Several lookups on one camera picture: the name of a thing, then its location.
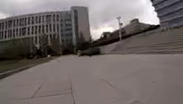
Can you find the dark kerb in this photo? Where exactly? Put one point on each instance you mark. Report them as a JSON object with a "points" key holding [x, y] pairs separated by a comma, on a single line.
{"points": [[5, 75]]}

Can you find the grass strip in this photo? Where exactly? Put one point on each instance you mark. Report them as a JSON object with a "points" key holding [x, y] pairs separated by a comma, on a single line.
{"points": [[4, 67]]}

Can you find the building with sloped roof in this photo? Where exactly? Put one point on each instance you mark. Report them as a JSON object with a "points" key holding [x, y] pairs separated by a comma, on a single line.
{"points": [[133, 27]]}

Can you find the grey concrete slab pavement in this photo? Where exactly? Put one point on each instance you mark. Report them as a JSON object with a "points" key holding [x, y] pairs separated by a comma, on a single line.
{"points": [[83, 85]]}

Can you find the curved pale multi-storey building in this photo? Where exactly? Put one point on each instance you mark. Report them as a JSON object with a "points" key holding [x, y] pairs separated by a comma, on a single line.
{"points": [[42, 25]]}

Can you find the wide concrete steps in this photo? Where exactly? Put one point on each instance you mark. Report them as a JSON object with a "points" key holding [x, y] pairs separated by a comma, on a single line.
{"points": [[165, 42]]}

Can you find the lamp pole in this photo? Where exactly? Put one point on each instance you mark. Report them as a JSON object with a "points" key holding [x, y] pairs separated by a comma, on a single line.
{"points": [[119, 29]]}

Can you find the row of trees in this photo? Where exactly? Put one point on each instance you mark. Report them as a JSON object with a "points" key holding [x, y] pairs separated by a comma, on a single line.
{"points": [[22, 48]]}

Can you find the low concrete wall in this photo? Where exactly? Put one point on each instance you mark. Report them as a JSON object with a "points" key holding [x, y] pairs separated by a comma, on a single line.
{"points": [[88, 51]]}

